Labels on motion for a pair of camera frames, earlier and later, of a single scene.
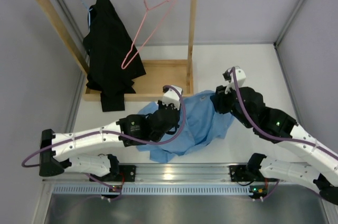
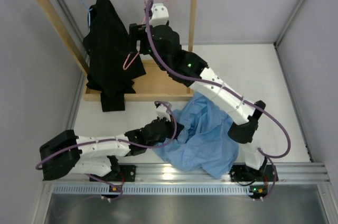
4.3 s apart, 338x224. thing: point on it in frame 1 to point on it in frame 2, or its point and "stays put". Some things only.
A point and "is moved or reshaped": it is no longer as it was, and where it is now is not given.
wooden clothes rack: (160, 74) stays put
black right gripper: (220, 98) to (133, 32)
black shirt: (114, 61) stays put
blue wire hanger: (89, 9) stays put
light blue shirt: (200, 123) is moved or reshaped
